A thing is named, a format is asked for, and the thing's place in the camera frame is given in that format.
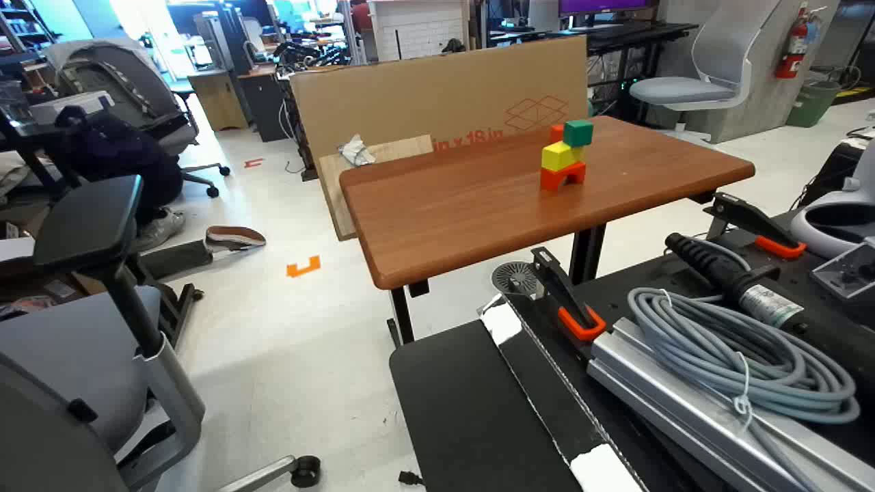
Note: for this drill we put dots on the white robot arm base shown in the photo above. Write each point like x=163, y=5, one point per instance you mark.
x=844, y=214

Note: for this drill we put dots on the green cube block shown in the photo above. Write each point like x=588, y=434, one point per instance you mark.
x=578, y=133

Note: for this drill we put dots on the yellow block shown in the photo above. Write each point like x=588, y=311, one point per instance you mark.
x=556, y=158

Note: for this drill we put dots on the wooden cabinet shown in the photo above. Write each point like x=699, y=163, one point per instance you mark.
x=219, y=101

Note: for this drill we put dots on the black work table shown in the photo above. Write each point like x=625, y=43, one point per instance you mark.
x=473, y=412

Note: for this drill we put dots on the small cardboard piece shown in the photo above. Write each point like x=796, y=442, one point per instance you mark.
x=401, y=148

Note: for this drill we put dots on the aluminium extrusion bar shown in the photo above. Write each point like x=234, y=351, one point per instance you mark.
x=674, y=401

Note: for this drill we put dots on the white tape patch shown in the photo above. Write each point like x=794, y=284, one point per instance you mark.
x=606, y=472
x=502, y=327

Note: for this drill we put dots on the grey office chair black armrest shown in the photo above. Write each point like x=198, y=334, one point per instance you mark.
x=72, y=366

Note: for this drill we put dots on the large cardboard sheet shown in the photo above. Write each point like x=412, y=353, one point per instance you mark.
x=438, y=98

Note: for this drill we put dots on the grey shoe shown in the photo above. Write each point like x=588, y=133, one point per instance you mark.
x=235, y=239

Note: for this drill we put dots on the black chair caster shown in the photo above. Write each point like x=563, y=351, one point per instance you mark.
x=306, y=472

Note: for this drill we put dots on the crumpled white paper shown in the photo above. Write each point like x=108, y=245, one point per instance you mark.
x=357, y=151

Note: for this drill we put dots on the grey mesh office chair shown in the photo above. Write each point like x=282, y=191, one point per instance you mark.
x=119, y=84

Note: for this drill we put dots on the green bin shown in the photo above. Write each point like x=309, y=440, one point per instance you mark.
x=809, y=102

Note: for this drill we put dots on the red fire extinguisher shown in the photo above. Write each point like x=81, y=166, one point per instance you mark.
x=794, y=46

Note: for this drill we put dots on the brown wooden table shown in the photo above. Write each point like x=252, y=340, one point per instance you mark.
x=473, y=202

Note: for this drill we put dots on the small orange block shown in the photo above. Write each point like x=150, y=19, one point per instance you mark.
x=556, y=133

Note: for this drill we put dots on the black clamp orange grip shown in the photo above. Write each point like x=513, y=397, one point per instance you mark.
x=753, y=222
x=563, y=297

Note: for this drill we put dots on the white office chair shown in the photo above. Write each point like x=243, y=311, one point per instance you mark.
x=719, y=64

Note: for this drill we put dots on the orange arch block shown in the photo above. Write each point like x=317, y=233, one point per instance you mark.
x=550, y=178

